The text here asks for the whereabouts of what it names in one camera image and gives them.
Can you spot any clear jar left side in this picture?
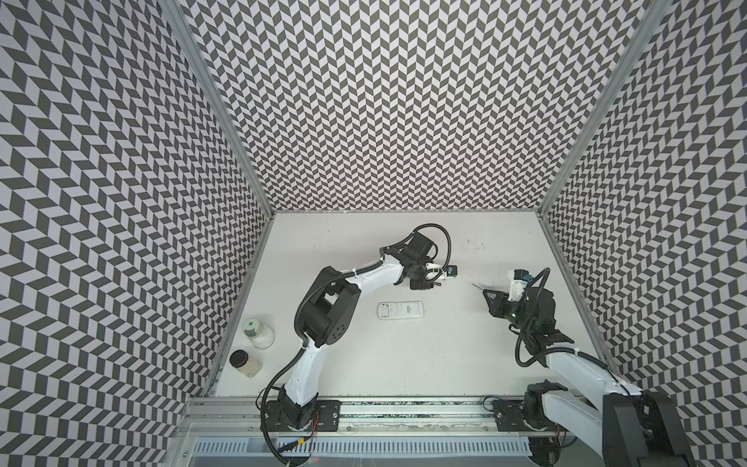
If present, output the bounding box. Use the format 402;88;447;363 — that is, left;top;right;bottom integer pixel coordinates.
242;317;275;350

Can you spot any white ventilation grille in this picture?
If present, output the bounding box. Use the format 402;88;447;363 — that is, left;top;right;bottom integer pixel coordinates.
193;436;531;458

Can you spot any aluminium front rail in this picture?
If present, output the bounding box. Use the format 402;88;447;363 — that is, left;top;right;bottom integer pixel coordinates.
174;396;666;439

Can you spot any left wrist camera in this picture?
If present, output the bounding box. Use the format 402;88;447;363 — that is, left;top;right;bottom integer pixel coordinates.
424;263;458;282

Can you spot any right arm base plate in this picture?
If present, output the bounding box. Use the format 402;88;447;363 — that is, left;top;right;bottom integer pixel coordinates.
484;397;568;437

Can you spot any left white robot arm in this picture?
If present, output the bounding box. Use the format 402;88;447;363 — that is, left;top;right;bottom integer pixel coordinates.
260;229;449;430

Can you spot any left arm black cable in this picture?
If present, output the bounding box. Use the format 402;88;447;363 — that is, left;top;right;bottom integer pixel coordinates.
402;223;454;276

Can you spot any small white remote control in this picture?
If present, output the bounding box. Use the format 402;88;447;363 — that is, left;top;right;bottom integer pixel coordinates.
377;302;425;320

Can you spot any brown jar black lid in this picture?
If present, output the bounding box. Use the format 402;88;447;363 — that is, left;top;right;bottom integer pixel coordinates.
229;349;263;379

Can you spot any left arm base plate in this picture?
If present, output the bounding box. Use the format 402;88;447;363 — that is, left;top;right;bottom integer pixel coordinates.
261;399;342;432

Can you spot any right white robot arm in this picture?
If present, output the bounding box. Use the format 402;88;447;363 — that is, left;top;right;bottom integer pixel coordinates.
482;281;696;466

